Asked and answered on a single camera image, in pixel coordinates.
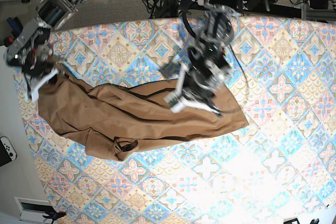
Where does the game console controller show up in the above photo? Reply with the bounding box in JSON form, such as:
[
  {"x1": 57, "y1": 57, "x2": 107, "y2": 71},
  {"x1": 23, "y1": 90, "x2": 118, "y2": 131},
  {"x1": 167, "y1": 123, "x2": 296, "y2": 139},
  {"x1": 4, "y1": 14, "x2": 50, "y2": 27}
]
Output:
[{"x1": 0, "y1": 136, "x2": 17, "y2": 166}]

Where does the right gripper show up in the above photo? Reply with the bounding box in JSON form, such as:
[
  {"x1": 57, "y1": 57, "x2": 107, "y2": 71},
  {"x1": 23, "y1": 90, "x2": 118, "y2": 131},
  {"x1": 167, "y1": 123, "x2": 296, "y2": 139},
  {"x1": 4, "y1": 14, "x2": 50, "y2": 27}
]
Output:
[{"x1": 21, "y1": 60, "x2": 68, "y2": 101}]

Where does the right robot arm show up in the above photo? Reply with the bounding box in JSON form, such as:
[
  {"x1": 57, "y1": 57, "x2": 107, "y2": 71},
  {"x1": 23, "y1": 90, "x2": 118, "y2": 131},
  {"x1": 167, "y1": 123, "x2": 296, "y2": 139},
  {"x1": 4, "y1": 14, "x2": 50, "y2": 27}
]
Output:
[{"x1": 4, "y1": 0, "x2": 86, "y2": 102}]

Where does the red black clamp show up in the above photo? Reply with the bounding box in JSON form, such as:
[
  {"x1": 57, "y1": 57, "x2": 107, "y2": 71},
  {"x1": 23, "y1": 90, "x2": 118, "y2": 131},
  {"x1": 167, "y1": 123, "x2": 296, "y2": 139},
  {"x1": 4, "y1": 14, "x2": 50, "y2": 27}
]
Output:
[{"x1": 3, "y1": 37, "x2": 14, "y2": 47}]

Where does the blue black clamp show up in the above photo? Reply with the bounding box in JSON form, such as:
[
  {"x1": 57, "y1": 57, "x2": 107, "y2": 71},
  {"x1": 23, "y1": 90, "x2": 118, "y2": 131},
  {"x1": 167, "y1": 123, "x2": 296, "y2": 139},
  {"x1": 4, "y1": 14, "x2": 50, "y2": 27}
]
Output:
[{"x1": 6, "y1": 17, "x2": 24, "y2": 38}]

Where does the brown t-shirt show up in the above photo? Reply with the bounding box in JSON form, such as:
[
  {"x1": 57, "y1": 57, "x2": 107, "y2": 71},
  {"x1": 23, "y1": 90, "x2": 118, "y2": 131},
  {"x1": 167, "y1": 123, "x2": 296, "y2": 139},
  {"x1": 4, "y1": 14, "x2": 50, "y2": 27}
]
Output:
[{"x1": 37, "y1": 66, "x2": 248, "y2": 161}]

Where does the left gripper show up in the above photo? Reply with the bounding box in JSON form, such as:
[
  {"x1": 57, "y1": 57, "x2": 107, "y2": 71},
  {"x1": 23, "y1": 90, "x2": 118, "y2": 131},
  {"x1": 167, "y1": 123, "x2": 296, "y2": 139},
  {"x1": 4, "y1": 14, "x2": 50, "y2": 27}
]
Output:
[{"x1": 164, "y1": 61, "x2": 231, "y2": 116}]

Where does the orange black bottom clamp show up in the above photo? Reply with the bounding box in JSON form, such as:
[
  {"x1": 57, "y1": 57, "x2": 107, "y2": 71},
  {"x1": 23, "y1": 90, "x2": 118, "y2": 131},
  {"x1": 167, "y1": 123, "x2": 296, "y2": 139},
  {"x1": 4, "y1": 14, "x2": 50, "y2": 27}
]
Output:
[{"x1": 43, "y1": 211, "x2": 67, "y2": 223}]

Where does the patterned tile tablecloth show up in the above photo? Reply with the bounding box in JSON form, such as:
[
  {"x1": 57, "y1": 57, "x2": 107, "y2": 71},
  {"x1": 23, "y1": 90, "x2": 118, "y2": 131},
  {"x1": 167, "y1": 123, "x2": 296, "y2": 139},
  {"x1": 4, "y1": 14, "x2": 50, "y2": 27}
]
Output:
[{"x1": 14, "y1": 16, "x2": 335, "y2": 223}]

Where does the white box with window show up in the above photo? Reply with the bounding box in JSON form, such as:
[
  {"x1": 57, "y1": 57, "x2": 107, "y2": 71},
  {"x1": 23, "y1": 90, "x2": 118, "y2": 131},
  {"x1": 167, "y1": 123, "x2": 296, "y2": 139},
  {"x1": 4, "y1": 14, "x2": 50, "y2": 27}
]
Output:
[{"x1": 14, "y1": 197, "x2": 54, "y2": 223}]

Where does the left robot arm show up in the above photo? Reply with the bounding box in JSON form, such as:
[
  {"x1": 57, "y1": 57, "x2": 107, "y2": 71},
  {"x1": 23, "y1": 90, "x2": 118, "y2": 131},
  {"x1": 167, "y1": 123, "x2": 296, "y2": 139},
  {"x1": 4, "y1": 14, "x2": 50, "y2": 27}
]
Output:
[{"x1": 164, "y1": 0, "x2": 239, "y2": 115}]

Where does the white power strip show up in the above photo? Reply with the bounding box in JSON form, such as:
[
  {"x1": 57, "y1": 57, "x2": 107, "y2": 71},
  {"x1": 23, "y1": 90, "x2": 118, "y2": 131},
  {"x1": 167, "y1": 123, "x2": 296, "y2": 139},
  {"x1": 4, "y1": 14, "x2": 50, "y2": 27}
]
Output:
[{"x1": 197, "y1": 0, "x2": 205, "y2": 6}]

